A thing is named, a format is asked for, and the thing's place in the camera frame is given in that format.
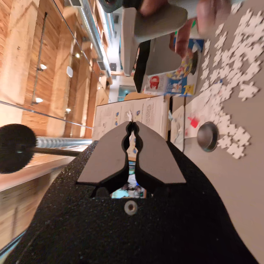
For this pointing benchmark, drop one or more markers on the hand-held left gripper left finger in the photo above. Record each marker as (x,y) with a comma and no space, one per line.
(103,160)

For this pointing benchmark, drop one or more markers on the person's right hand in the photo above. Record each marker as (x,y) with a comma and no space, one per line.
(208,18)

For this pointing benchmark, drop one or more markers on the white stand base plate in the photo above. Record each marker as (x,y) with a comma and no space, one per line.
(177,127)

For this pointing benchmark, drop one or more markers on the pile of white puzzle pieces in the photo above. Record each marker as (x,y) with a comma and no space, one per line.
(237,61)

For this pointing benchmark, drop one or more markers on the black disc floor lamp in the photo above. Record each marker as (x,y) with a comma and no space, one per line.
(14,148)

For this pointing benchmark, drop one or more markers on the instruction sheet board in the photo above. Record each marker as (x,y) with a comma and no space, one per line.
(148,111)

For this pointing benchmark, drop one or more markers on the colourful puzzle box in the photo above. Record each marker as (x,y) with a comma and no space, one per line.
(175,84)

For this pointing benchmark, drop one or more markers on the silver air duct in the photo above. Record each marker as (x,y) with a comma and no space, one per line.
(61,142)
(90,31)

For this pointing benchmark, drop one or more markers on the black dome puzzle stand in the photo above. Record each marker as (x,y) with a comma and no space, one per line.
(207,136)

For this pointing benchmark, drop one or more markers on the printed paper leaflet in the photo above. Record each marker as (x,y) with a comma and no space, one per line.
(198,107)

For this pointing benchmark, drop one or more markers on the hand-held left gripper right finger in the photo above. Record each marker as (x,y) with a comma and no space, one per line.
(160,163)

